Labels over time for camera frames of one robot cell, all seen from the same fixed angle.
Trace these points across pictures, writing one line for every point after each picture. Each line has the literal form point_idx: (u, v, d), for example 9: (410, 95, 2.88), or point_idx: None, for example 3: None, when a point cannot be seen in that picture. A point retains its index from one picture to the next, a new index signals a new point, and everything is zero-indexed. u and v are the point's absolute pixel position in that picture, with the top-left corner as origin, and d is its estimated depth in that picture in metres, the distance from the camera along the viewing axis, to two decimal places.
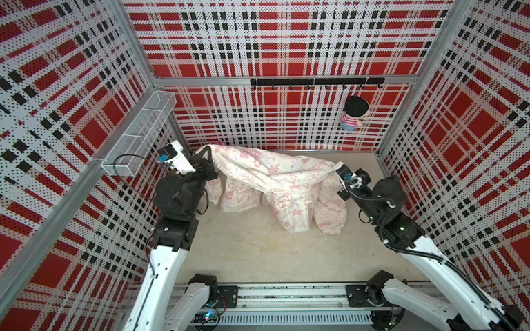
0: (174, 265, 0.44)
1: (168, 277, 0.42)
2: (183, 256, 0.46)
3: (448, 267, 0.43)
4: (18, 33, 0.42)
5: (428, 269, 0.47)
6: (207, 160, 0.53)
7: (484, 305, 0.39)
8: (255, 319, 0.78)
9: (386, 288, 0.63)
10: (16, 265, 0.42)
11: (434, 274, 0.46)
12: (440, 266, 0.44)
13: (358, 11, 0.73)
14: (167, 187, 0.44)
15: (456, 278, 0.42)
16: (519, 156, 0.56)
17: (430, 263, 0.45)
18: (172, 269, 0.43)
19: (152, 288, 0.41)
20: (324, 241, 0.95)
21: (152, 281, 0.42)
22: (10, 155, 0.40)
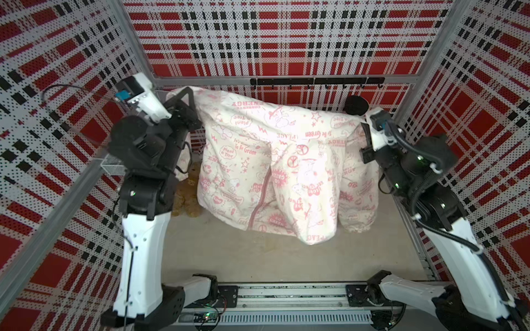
0: (156, 228, 0.36)
1: (152, 242, 0.36)
2: (163, 221, 0.37)
3: (478, 257, 0.37)
4: (18, 32, 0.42)
5: (448, 252, 0.40)
6: (188, 105, 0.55)
7: (499, 301, 0.36)
8: (255, 319, 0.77)
9: (383, 283, 0.64)
10: (16, 265, 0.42)
11: (455, 261, 0.40)
12: (471, 256, 0.37)
13: (358, 10, 0.73)
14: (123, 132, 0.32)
15: (483, 272, 0.36)
16: (519, 156, 0.56)
17: (461, 249, 0.38)
18: (154, 234, 0.36)
19: (138, 266, 0.36)
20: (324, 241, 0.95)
21: (136, 258, 0.36)
22: (10, 155, 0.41)
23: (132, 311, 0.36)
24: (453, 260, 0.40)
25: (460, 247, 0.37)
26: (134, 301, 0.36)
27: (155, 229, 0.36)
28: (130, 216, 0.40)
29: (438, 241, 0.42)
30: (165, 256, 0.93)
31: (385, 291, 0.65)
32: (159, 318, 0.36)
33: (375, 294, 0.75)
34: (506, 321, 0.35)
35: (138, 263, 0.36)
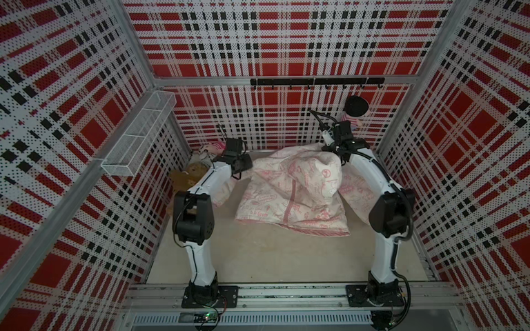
0: (223, 172, 0.64)
1: (220, 176, 0.62)
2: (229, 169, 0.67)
3: (373, 162, 0.59)
4: (18, 32, 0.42)
5: (366, 170, 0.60)
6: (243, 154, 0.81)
7: (387, 183, 0.55)
8: (256, 319, 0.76)
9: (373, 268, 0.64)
10: (16, 265, 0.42)
11: (364, 170, 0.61)
12: (369, 162, 0.60)
13: (358, 11, 0.73)
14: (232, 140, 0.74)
15: (377, 169, 0.58)
16: (519, 156, 0.56)
17: (364, 162, 0.63)
18: (221, 174, 0.62)
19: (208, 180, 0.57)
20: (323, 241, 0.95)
21: (210, 175, 0.59)
22: (10, 155, 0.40)
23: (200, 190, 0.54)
24: (366, 174, 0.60)
25: (361, 158, 0.63)
26: (203, 187, 0.55)
27: (223, 171, 0.63)
28: (215, 163, 0.64)
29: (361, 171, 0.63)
30: (165, 256, 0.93)
31: (378, 275, 0.66)
32: (206, 209, 0.51)
33: (373, 290, 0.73)
34: (392, 194, 0.53)
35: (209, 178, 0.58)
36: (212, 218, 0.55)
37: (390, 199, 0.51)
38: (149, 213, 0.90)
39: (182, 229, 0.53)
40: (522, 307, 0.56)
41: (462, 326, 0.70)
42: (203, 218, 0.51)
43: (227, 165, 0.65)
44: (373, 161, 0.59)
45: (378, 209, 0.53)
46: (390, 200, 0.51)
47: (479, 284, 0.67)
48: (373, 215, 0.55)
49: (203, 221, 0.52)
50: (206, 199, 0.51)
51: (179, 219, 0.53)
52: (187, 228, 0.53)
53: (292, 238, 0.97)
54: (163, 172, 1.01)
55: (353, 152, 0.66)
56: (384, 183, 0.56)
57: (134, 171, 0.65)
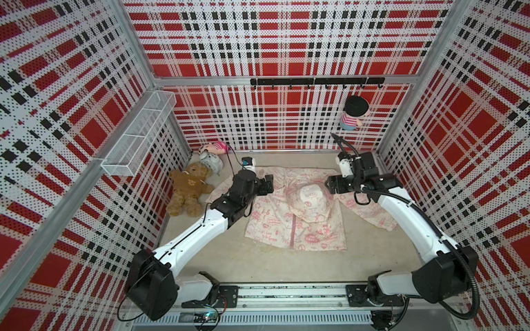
0: (215, 229, 0.53)
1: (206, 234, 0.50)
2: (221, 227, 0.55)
3: (413, 209, 0.48)
4: (18, 32, 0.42)
5: (403, 216, 0.51)
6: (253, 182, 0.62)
7: (437, 239, 0.43)
8: (255, 319, 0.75)
9: (380, 278, 0.66)
10: (16, 265, 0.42)
11: (401, 218, 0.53)
12: (407, 207, 0.49)
13: (358, 11, 0.73)
14: (237, 181, 0.60)
15: (417, 217, 0.47)
16: (519, 156, 0.56)
17: (398, 205, 0.52)
18: (209, 233, 0.51)
19: (183, 246, 0.46)
20: (323, 241, 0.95)
21: (190, 236, 0.48)
22: (10, 155, 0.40)
23: (164, 258, 0.43)
24: (406, 223, 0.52)
25: (397, 201, 0.52)
26: (172, 253, 0.44)
27: (215, 229, 0.53)
28: (212, 210, 0.55)
29: (396, 215, 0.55)
30: None
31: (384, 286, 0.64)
32: (163, 287, 0.40)
33: (373, 291, 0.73)
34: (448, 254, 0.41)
35: (188, 240, 0.47)
36: (172, 294, 0.44)
37: (449, 264, 0.39)
38: (149, 213, 0.90)
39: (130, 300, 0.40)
40: (522, 307, 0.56)
41: (462, 326, 0.70)
42: (152, 300, 0.42)
43: (223, 219, 0.54)
44: (411, 207, 0.49)
45: (430, 272, 0.43)
46: (448, 265, 0.39)
47: (479, 284, 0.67)
48: (421, 276, 0.46)
49: (153, 302, 0.42)
50: (165, 274, 0.40)
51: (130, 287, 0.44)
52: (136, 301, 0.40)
53: (292, 238, 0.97)
54: (163, 172, 1.01)
55: (385, 193, 0.54)
56: (433, 238, 0.44)
57: (134, 171, 0.63)
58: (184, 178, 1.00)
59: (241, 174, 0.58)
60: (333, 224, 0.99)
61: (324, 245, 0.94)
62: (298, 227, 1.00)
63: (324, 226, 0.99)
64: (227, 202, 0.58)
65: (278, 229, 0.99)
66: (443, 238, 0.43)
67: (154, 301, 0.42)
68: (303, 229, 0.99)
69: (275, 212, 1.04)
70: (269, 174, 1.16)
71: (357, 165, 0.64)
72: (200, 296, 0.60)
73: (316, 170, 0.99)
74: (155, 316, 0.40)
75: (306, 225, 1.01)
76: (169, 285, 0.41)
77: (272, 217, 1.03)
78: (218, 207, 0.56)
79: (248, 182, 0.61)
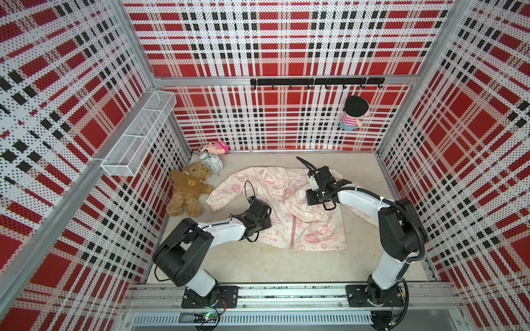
0: (237, 230, 0.62)
1: (232, 232, 0.60)
2: (239, 232, 0.63)
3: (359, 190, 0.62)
4: (18, 32, 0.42)
5: (355, 200, 0.63)
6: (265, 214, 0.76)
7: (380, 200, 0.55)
8: (255, 319, 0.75)
9: (376, 274, 0.66)
10: (16, 265, 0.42)
11: (355, 202, 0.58)
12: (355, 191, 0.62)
13: (358, 11, 0.73)
14: (257, 202, 0.74)
15: (364, 194, 0.59)
16: (519, 156, 0.56)
17: (349, 194, 0.65)
18: (232, 231, 0.60)
19: (217, 227, 0.53)
20: (324, 241, 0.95)
21: (223, 225, 0.56)
22: (10, 155, 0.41)
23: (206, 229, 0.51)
24: (358, 203, 0.63)
25: (348, 192, 0.65)
26: (210, 228, 0.50)
27: (235, 229, 0.61)
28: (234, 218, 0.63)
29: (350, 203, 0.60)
30: None
31: (381, 282, 0.65)
32: (200, 251, 0.46)
33: (375, 294, 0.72)
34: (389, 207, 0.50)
35: (223, 225, 0.56)
36: (197, 267, 0.48)
37: (391, 214, 0.49)
38: (149, 213, 0.90)
39: (164, 259, 0.47)
40: (522, 307, 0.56)
41: (462, 326, 0.70)
42: (188, 258, 0.46)
43: (243, 228, 0.64)
44: (358, 189, 0.62)
45: (384, 229, 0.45)
46: (389, 215, 0.49)
47: (479, 284, 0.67)
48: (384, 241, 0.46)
49: (189, 260, 0.45)
50: (206, 238, 0.47)
51: (170, 247, 0.48)
52: (169, 261, 0.46)
53: (292, 238, 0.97)
54: (163, 172, 1.01)
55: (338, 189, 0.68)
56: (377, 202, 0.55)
57: (134, 171, 0.63)
58: (185, 178, 1.00)
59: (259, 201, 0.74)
60: (333, 224, 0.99)
61: (324, 245, 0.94)
62: (298, 227, 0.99)
63: (324, 226, 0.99)
64: (244, 218, 0.67)
65: (278, 229, 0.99)
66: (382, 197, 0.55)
67: (190, 259, 0.45)
68: (303, 229, 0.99)
69: (276, 213, 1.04)
70: (269, 174, 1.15)
71: (318, 177, 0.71)
72: (201, 293, 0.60)
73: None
74: (179, 281, 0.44)
75: (307, 225, 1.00)
76: (202, 254, 0.47)
77: (273, 218, 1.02)
78: (238, 218, 0.65)
79: (265, 207, 0.75)
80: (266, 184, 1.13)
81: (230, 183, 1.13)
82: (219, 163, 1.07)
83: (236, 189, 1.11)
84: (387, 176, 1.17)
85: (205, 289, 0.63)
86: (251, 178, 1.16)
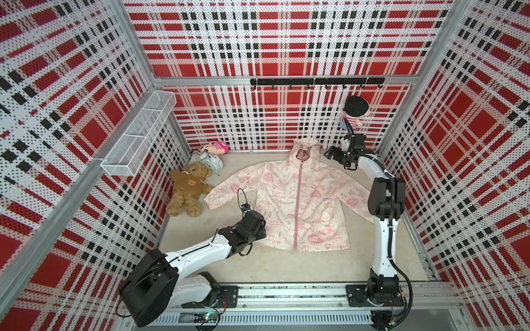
0: (221, 251, 0.57)
1: (212, 254, 0.54)
2: (224, 252, 0.59)
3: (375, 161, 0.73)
4: (18, 32, 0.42)
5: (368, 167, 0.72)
6: (259, 227, 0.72)
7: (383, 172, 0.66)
8: (255, 319, 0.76)
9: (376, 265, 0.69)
10: (16, 265, 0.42)
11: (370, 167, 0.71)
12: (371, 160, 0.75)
13: (358, 11, 0.73)
14: (250, 215, 0.68)
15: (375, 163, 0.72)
16: (519, 156, 0.56)
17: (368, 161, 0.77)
18: (216, 252, 0.55)
19: (191, 256, 0.49)
20: (326, 241, 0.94)
21: (198, 250, 0.51)
22: (10, 155, 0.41)
23: (174, 263, 0.46)
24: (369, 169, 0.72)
25: (366, 158, 0.78)
26: (181, 260, 0.46)
27: (220, 251, 0.57)
28: (220, 236, 0.59)
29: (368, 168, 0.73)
30: None
31: (377, 269, 0.69)
32: (165, 289, 0.42)
33: (373, 288, 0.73)
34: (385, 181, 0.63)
35: (195, 253, 0.50)
36: (162, 305, 0.44)
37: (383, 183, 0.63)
38: (149, 213, 0.90)
39: (126, 296, 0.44)
40: (522, 307, 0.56)
41: (462, 326, 0.70)
42: (150, 298, 0.42)
43: (228, 248, 0.59)
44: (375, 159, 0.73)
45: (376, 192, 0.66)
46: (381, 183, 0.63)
47: (479, 284, 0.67)
48: (370, 198, 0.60)
49: (151, 299, 0.42)
50: (171, 276, 0.42)
51: (133, 282, 0.44)
52: (132, 298, 0.43)
53: (295, 240, 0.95)
54: (163, 172, 1.01)
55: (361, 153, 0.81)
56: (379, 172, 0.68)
57: (134, 172, 0.64)
58: (185, 178, 1.00)
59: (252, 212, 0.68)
60: (335, 224, 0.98)
61: (328, 245, 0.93)
62: (301, 228, 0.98)
63: (327, 226, 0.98)
64: (234, 232, 0.63)
65: (280, 231, 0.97)
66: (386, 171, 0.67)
67: (153, 298, 0.42)
68: (306, 229, 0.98)
69: (277, 213, 0.97)
70: (270, 174, 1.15)
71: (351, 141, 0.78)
72: (197, 298, 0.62)
73: (317, 170, 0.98)
74: (139, 322, 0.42)
75: (309, 225, 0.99)
76: (168, 292, 0.43)
77: (274, 218, 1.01)
78: (226, 234, 0.61)
79: (258, 221, 0.69)
80: (267, 184, 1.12)
81: (230, 183, 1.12)
82: (219, 163, 1.07)
83: (235, 189, 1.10)
84: None
85: (201, 295, 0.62)
86: (252, 179, 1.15)
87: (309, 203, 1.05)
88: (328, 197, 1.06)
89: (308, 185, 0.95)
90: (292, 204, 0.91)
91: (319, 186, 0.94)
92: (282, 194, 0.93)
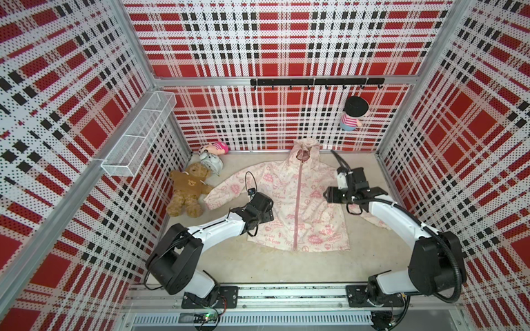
0: (234, 227, 0.59)
1: (228, 229, 0.56)
2: (236, 227, 0.60)
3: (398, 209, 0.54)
4: (18, 33, 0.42)
5: (390, 218, 0.56)
6: (268, 207, 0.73)
7: (419, 228, 0.47)
8: (255, 319, 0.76)
9: (380, 277, 0.66)
10: (16, 265, 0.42)
11: (395, 221, 0.55)
12: (393, 209, 0.55)
13: (358, 11, 0.73)
14: (259, 196, 0.71)
15: (403, 216, 0.52)
16: (519, 156, 0.56)
17: (384, 207, 0.58)
18: (230, 227, 0.57)
19: (211, 230, 0.51)
20: (326, 241, 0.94)
21: (219, 225, 0.54)
22: (10, 155, 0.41)
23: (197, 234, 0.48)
24: (395, 222, 0.55)
25: (382, 205, 0.58)
26: (203, 232, 0.49)
27: (234, 226, 0.58)
28: (232, 213, 0.61)
29: (380, 214, 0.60)
30: None
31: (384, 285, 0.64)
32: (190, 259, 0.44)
33: (373, 292, 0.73)
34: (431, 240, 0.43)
35: (215, 227, 0.53)
36: (190, 274, 0.47)
37: (430, 245, 0.43)
38: (149, 214, 0.90)
39: (156, 266, 0.46)
40: (522, 307, 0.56)
41: (462, 326, 0.70)
42: (179, 267, 0.44)
43: (241, 224, 0.61)
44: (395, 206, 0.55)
45: (419, 258, 0.46)
46: (429, 247, 0.42)
47: (478, 284, 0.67)
48: (416, 272, 0.47)
49: (179, 268, 0.44)
50: (196, 246, 0.44)
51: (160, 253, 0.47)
52: (162, 266, 0.45)
53: (295, 240, 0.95)
54: (163, 172, 1.01)
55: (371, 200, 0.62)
56: (415, 227, 0.48)
57: (134, 172, 0.64)
58: (185, 178, 1.00)
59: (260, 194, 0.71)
60: (335, 225, 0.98)
61: (328, 245, 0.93)
62: (301, 228, 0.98)
63: (327, 227, 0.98)
64: (246, 211, 0.65)
65: (280, 232, 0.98)
66: (423, 225, 0.48)
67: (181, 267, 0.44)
68: (306, 229, 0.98)
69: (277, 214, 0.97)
70: (270, 174, 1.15)
71: (350, 180, 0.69)
72: (200, 294, 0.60)
73: (317, 170, 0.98)
74: (171, 289, 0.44)
75: (309, 225, 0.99)
76: (193, 260, 0.45)
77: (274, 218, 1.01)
78: (238, 211, 0.63)
79: (267, 200, 0.72)
80: (267, 184, 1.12)
81: (230, 183, 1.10)
82: (219, 163, 1.07)
83: (235, 189, 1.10)
84: (387, 176, 1.16)
85: (205, 292, 0.63)
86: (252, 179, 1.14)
87: (309, 203, 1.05)
88: None
89: (308, 186, 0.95)
90: (292, 204, 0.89)
91: (319, 187, 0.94)
92: (282, 194, 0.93)
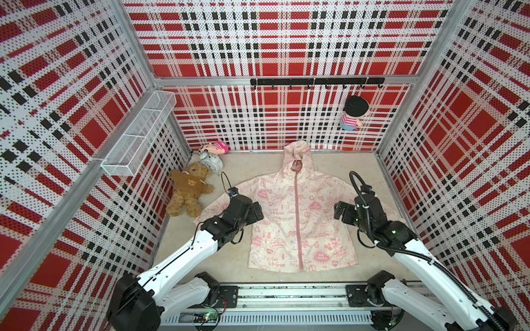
0: (205, 251, 0.52)
1: (194, 259, 0.50)
2: (212, 247, 0.54)
3: (435, 267, 0.46)
4: (18, 32, 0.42)
5: (423, 274, 0.49)
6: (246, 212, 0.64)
7: (472, 305, 0.41)
8: (255, 319, 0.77)
9: (386, 288, 0.63)
10: (16, 265, 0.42)
11: (425, 278, 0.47)
12: (428, 265, 0.47)
13: (358, 11, 0.73)
14: (236, 201, 0.62)
15: (444, 278, 0.44)
16: (519, 156, 0.56)
17: (419, 263, 0.48)
18: (199, 254, 0.50)
19: (168, 270, 0.45)
20: (332, 246, 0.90)
21: (179, 261, 0.47)
22: (10, 155, 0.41)
23: (149, 285, 0.42)
24: (430, 283, 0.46)
25: (417, 260, 0.49)
26: (157, 278, 0.43)
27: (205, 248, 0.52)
28: (202, 232, 0.54)
29: (415, 272, 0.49)
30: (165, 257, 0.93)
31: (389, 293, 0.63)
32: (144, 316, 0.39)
33: (374, 294, 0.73)
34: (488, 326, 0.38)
35: (175, 262, 0.47)
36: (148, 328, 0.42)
37: None
38: (149, 213, 0.90)
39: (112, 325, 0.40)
40: (522, 307, 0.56)
41: None
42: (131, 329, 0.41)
43: (213, 245, 0.54)
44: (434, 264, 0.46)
45: None
46: None
47: (479, 284, 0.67)
48: None
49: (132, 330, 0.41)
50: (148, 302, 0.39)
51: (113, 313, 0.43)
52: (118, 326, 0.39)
53: (300, 259, 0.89)
54: (163, 172, 1.01)
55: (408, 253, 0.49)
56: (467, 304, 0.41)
57: (134, 171, 0.63)
58: (185, 178, 1.00)
59: (239, 197, 0.61)
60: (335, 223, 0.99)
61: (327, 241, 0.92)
62: (303, 246, 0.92)
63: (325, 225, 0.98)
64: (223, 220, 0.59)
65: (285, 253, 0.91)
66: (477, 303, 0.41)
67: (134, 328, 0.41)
68: (310, 247, 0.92)
69: (277, 212, 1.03)
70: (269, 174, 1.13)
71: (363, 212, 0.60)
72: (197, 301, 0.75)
73: (312, 179, 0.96)
74: None
75: (313, 242, 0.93)
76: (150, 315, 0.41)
77: (274, 240, 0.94)
78: (214, 223, 0.57)
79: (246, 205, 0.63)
80: (261, 201, 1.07)
81: (221, 202, 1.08)
82: (218, 163, 1.07)
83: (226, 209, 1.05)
84: (387, 176, 1.17)
85: (201, 298, 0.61)
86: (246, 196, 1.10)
87: (309, 203, 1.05)
88: (328, 196, 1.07)
89: (306, 197, 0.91)
90: (292, 220, 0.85)
91: (318, 197, 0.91)
92: (279, 210, 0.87)
